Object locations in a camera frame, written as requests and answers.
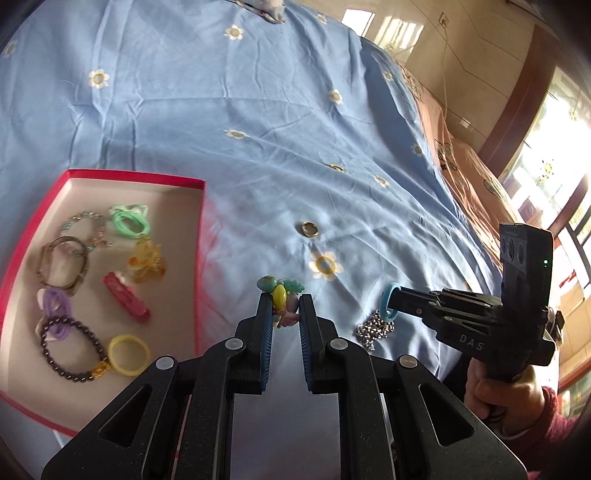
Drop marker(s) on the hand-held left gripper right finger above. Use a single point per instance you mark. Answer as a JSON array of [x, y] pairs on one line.
[[307, 341]]

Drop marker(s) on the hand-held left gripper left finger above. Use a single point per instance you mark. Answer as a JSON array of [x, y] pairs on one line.
[[265, 341]]

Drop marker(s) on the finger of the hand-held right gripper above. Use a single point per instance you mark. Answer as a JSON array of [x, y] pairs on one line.
[[418, 311], [420, 294]]

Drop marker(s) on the yellow claw hair clip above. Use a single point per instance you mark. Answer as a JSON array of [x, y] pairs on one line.
[[145, 261]]

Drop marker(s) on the red hair clip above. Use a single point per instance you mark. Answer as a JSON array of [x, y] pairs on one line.
[[124, 297]]

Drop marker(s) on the red cardboard box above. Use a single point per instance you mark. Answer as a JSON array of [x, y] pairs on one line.
[[92, 300]]

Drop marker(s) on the person's right forearm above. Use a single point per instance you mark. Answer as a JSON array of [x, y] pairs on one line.
[[549, 434]]

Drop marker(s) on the person's right hand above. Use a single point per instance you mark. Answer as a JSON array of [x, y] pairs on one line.
[[503, 397]]

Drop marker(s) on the pink printed blanket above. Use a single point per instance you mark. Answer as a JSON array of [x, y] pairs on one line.
[[466, 166]]

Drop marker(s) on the wooden framed glass door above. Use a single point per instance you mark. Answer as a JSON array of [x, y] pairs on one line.
[[540, 152]]

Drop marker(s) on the blue flowered bed sheet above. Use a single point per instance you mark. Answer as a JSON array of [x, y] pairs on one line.
[[207, 115]]

